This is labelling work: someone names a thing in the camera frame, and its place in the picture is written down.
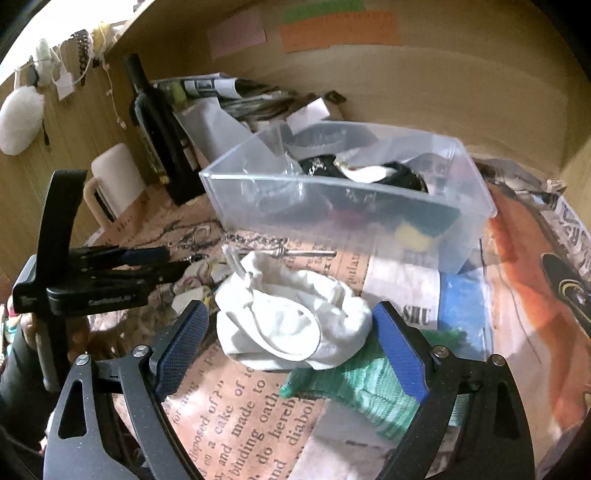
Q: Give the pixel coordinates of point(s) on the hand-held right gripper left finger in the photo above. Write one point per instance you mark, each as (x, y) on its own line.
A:
(184, 341)

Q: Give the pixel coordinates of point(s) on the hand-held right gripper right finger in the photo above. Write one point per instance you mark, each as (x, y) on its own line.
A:
(397, 346)

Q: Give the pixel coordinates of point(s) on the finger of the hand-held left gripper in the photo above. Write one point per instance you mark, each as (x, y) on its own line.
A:
(161, 272)
(138, 255)

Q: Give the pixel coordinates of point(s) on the small patterned cloth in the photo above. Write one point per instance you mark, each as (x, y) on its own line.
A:
(196, 282)

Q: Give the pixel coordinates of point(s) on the green knitted cloth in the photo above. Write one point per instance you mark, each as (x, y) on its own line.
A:
(364, 387)

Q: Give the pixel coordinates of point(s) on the white cloth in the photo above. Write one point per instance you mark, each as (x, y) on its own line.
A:
(295, 318)

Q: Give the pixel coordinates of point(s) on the clear plastic box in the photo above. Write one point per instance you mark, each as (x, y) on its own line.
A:
(323, 203)

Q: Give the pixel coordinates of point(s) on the yellow soft ball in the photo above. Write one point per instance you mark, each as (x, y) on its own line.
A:
(413, 236)

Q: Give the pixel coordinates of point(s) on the cream mug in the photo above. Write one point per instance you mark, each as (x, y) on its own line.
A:
(117, 177)

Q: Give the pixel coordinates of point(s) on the printed newspaper tablecloth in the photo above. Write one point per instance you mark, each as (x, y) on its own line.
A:
(240, 415)

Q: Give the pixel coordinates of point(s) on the dark glass bottle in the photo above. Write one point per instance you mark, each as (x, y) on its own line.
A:
(157, 134)

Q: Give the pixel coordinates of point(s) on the dark green cloth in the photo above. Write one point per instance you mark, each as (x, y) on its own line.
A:
(438, 217)

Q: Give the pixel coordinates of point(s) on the translucent white container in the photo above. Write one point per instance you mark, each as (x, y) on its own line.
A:
(212, 129)

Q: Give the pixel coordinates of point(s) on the black cloth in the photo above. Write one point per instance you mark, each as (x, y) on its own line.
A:
(406, 177)

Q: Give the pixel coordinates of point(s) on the white fluffy pad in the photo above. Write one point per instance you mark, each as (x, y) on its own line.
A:
(18, 120)

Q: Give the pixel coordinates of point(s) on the white paper tag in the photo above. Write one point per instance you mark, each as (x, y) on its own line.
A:
(66, 85)

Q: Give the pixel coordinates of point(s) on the stack of magazines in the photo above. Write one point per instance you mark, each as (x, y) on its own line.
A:
(258, 106)

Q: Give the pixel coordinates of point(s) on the dark studded hairband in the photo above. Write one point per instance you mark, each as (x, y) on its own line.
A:
(83, 48)

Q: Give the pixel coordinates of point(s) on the small white plush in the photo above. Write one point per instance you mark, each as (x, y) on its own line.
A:
(45, 57)

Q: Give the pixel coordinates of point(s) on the pink paper note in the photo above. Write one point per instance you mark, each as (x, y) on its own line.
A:
(238, 32)

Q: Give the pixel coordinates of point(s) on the orange paper note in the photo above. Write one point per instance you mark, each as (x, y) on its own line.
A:
(337, 32)

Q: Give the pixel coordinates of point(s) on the green paper note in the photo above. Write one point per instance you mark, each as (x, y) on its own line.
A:
(323, 11)

